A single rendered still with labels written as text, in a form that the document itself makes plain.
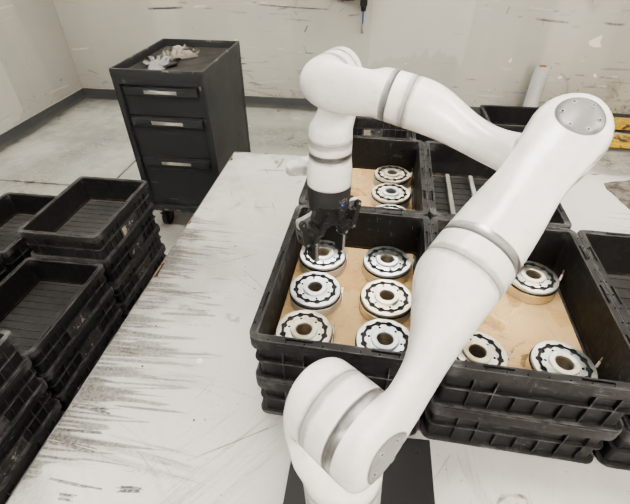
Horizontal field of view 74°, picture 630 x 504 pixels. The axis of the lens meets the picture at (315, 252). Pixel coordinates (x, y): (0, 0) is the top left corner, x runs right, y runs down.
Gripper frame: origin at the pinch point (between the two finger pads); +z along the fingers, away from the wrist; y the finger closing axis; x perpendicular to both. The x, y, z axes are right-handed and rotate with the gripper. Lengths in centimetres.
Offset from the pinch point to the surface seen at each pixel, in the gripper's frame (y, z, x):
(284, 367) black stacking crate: -17.7, 10.1, -11.9
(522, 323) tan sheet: 26.1, 12.1, -28.7
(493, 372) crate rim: 3.9, 2.4, -35.1
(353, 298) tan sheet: 3.8, 12.2, -4.4
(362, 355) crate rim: -9.6, 2.6, -21.6
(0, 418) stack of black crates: -71, 53, 45
